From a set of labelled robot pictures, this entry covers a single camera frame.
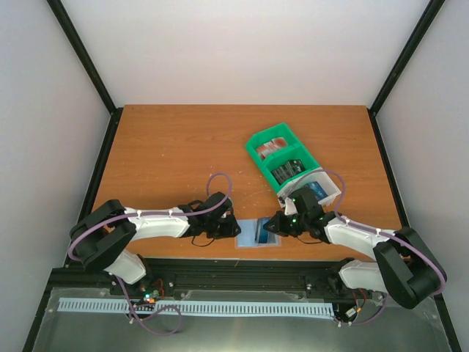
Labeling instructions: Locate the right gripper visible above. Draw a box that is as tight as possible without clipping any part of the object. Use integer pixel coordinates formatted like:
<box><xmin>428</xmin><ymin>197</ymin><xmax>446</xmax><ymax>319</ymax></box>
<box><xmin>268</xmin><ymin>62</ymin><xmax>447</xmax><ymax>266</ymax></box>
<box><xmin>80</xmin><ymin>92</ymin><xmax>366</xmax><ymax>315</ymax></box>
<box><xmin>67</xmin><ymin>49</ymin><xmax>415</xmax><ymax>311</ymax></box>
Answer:
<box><xmin>264</xmin><ymin>210</ymin><xmax>309</xmax><ymax>238</ymax></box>

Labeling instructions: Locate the black credit card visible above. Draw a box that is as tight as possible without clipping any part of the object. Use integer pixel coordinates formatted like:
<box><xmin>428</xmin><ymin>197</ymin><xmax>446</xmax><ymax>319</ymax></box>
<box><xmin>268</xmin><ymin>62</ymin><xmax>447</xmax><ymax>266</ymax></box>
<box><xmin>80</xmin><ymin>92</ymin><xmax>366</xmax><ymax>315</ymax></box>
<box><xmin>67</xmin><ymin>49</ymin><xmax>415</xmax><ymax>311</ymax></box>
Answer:
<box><xmin>256</xmin><ymin>218</ymin><xmax>278</xmax><ymax>244</ymax></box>

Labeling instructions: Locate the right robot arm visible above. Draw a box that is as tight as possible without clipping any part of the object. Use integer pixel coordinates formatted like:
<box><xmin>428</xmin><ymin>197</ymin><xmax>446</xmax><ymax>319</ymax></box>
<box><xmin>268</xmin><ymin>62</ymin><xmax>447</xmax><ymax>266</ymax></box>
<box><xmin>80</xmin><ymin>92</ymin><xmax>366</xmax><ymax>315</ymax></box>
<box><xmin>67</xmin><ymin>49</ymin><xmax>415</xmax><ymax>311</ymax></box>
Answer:
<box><xmin>263</xmin><ymin>188</ymin><xmax>447</xmax><ymax>309</ymax></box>

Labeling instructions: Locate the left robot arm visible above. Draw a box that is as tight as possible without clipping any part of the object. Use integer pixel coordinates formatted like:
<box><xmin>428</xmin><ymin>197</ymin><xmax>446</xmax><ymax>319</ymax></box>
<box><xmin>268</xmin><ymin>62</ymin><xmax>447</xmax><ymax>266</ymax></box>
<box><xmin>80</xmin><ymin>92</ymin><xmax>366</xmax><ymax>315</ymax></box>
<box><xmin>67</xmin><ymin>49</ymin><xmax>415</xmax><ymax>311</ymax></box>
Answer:
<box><xmin>68</xmin><ymin>192</ymin><xmax>241</xmax><ymax>296</ymax></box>

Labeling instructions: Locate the blue card stack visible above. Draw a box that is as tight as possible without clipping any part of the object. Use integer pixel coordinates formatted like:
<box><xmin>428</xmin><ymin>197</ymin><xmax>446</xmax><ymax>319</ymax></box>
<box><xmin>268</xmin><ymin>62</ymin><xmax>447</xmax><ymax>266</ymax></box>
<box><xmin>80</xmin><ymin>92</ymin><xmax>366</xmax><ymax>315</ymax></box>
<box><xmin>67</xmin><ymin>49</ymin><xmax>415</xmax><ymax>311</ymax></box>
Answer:
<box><xmin>305</xmin><ymin>181</ymin><xmax>328</xmax><ymax>204</ymax></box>

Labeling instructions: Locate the white bin with blue cards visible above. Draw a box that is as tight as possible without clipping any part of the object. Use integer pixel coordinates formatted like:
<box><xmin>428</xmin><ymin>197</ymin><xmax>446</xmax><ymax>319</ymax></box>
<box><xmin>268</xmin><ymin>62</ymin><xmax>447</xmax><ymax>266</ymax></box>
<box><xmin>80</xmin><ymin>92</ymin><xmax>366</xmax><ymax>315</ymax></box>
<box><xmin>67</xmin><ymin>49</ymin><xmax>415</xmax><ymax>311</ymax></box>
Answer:
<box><xmin>276</xmin><ymin>167</ymin><xmax>341</xmax><ymax>208</ymax></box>

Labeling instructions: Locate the black card stack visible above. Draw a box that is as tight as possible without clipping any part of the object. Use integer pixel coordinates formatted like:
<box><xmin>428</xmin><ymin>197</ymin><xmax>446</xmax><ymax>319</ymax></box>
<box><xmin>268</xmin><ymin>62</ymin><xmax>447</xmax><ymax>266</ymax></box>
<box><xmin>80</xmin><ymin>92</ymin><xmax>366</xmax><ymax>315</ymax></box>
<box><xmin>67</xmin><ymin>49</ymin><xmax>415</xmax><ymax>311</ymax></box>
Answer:
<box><xmin>271</xmin><ymin>159</ymin><xmax>306</xmax><ymax>185</ymax></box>

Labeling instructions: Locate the green bin with black cards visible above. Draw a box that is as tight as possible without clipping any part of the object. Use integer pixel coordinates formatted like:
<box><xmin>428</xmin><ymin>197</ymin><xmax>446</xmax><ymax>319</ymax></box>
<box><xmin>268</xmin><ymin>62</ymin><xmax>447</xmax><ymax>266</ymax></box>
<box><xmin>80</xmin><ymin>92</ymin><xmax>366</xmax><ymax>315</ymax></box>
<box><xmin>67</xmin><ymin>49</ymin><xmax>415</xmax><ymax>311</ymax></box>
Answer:
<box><xmin>259</xmin><ymin>146</ymin><xmax>320</xmax><ymax>194</ymax></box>

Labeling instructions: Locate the green bin with red cards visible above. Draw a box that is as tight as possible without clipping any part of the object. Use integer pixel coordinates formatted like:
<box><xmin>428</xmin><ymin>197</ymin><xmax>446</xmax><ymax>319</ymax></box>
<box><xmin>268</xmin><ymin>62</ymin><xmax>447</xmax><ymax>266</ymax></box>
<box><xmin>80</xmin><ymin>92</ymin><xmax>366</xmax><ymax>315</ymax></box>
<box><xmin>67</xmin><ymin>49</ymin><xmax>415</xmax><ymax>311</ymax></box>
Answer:
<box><xmin>245</xmin><ymin>122</ymin><xmax>300</xmax><ymax>166</ymax></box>

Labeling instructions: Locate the red white card stack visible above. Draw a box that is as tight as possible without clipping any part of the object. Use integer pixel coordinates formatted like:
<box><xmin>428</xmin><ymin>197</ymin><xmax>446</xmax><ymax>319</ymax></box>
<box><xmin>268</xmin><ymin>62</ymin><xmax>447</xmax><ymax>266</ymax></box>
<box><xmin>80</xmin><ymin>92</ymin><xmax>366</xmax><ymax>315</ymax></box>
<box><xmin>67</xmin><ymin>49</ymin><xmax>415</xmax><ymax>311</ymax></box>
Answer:
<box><xmin>256</xmin><ymin>137</ymin><xmax>288</xmax><ymax>160</ymax></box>

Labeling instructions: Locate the left electronics board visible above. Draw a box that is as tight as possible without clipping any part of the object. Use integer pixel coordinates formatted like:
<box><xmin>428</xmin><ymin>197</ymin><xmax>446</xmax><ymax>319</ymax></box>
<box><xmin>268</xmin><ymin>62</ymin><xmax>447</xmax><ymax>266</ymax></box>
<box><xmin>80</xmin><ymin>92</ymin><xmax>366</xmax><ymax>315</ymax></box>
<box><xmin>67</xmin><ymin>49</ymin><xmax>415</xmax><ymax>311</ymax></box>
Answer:
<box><xmin>139</xmin><ymin>279</ymin><xmax>165</xmax><ymax>304</ymax></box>

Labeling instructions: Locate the right connector plug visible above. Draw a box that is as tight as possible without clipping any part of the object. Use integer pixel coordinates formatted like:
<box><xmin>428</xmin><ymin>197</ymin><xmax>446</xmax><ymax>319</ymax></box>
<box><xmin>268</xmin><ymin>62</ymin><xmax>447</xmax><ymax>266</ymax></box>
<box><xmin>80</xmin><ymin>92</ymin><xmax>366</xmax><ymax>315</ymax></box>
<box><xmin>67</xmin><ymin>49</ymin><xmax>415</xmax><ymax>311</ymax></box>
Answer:
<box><xmin>344</xmin><ymin>307</ymin><xmax>361</xmax><ymax>320</ymax></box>

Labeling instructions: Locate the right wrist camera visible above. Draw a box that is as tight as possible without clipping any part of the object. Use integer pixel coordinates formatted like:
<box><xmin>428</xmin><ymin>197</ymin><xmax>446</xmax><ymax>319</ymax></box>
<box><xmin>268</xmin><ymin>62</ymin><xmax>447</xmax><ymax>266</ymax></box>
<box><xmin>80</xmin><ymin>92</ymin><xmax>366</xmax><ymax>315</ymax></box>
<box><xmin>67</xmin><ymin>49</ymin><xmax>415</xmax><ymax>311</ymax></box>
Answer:
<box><xmin>278</xmin><ymin>197</ymin><xmax>298</xmax><ymax>216</ymax></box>

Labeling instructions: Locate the black aluminium frame rail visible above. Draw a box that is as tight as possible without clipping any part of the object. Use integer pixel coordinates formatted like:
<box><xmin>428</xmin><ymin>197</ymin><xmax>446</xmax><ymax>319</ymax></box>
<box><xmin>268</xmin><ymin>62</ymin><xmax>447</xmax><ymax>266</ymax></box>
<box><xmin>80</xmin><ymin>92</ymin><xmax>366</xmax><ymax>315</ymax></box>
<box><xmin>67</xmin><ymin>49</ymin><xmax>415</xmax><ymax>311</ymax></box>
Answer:
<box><xmin>47</xmin><ymin>256</ymin><xmax>440</xmax><ymax>305</ymax></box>

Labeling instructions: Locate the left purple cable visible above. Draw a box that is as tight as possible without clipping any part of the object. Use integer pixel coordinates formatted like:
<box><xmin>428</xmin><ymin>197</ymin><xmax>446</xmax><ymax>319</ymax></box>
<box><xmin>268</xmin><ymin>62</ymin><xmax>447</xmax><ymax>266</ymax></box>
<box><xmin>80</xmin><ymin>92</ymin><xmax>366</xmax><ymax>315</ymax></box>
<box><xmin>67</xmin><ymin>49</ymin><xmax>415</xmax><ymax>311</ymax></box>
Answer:
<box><xmin>67</xmin><ymin>172</ymin><xmax>233</xmax><ymax>336</ymax></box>

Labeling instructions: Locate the light blue cable duct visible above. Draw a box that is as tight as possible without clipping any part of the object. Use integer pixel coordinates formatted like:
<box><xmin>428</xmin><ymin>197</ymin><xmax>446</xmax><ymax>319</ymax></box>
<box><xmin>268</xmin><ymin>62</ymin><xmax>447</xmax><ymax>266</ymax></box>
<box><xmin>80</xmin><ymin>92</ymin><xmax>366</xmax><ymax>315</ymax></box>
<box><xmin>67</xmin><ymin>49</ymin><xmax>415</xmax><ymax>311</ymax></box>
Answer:
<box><xmin>56</xmin><ymin>298</ymin><xmax>334</xmax><ymax>320</ymax></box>

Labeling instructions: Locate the right black corner post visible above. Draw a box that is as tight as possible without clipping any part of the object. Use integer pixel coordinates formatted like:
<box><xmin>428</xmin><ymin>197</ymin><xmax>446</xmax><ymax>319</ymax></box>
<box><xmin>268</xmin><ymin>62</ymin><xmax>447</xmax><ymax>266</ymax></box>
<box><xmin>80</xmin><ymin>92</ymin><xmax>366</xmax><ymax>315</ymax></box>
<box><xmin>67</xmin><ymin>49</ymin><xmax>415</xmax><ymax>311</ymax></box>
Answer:
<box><xmin>368</xmin><ymin>0</ymin><xmax>446</xmax><ymax>119</ymax></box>

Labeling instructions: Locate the black corner post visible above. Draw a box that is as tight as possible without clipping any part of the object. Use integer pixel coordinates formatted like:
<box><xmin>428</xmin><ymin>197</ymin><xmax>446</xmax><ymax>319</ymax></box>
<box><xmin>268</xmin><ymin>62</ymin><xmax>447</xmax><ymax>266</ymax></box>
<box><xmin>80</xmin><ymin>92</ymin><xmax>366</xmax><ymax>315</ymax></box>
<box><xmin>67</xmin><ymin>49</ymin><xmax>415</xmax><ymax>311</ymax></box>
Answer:
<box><xmin>368</xmin><ymin>0</ymin><xmax>446</xmax><ymax>119</ymax></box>
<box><xmin>46</xmin><ymin>0</ymin><xmax>122</xmax><ymax>115</ymax></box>

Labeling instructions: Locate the left black corner post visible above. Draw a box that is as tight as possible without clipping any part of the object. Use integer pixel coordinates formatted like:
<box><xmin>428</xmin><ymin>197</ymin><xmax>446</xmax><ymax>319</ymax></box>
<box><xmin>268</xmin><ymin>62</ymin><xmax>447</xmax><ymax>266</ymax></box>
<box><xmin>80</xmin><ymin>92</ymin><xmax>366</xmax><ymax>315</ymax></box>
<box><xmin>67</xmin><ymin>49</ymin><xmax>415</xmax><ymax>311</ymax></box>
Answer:
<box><xmin>46</xmin><ymin>0</ymin><xmax>122</xmax><ymax>115</ymax></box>

